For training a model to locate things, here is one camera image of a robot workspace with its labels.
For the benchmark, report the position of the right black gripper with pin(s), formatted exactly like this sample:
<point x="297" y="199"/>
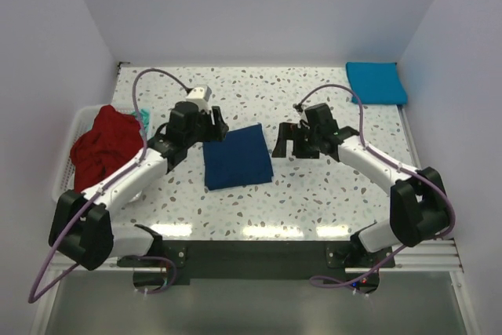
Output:
<point x="290" y="132"/>

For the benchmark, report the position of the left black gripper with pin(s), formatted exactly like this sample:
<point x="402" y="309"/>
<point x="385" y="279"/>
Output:
<point x="216" y="132"/>

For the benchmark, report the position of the dark blue t shirt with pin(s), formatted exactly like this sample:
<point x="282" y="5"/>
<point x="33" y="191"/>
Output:
<point x="241" y="159"/>

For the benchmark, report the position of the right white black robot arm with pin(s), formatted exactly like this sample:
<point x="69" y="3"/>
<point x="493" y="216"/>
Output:
<point x="419" y="207"/>

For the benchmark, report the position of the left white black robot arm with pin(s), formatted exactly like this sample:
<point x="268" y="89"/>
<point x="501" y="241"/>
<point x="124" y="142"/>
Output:
<point x="83" y="228"/>

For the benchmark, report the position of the mint green t shirt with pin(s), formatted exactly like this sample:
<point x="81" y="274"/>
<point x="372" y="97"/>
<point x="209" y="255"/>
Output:
<point x="145" y="115"/>

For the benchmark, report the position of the folded light blue t shirt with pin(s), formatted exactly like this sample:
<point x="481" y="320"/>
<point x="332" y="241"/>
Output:
<point x="376" y="83"/>

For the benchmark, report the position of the red t shirt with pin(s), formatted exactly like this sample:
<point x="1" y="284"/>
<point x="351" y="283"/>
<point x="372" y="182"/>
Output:
<point x="112" y="141"/>

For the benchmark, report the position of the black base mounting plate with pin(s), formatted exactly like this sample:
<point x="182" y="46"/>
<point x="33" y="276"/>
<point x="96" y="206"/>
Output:
<point x="180" y="262"/>

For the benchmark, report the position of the white plastic laundry basket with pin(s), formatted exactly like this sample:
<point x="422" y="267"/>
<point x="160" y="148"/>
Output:
<point x="82" y="123"/>

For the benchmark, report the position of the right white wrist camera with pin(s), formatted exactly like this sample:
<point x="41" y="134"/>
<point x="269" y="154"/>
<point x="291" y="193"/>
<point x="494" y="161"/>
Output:
<point x="303" y="122"/>

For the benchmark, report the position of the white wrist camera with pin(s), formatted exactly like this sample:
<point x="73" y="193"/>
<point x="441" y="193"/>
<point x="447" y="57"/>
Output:
<point x="303" y="122"/>
<point x="200" y="96"/>

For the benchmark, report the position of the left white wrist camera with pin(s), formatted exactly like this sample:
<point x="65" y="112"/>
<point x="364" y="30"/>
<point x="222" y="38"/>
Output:
<point x="200" y="96"/>

